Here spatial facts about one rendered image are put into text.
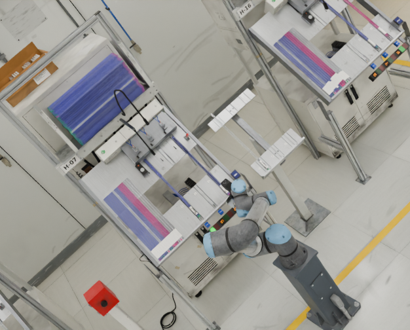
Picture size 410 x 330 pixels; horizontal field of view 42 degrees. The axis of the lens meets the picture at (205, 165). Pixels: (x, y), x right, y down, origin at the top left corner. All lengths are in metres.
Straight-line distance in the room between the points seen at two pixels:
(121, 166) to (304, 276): 1.27
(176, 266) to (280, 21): 1.74
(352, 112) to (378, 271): 1.24
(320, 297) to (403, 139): 1.50
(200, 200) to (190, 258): 0.58
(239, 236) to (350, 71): 1.57
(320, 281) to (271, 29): 1.63
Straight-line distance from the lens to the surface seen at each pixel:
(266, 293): 3.62
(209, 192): 3.23
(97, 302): 3.31
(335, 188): 3.95
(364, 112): 4.14
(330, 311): 3.19
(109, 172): 3.33
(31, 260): 5.19
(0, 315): 3.39
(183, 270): 3.69
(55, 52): 3.15
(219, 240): 2.42
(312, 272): 2.94
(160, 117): 3.32
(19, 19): 4.56
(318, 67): 3.53
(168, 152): 3.31
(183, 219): 3.21
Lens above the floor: 2.67
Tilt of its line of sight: 33 degrees down
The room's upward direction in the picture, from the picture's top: 37 degrees counter-clockwise
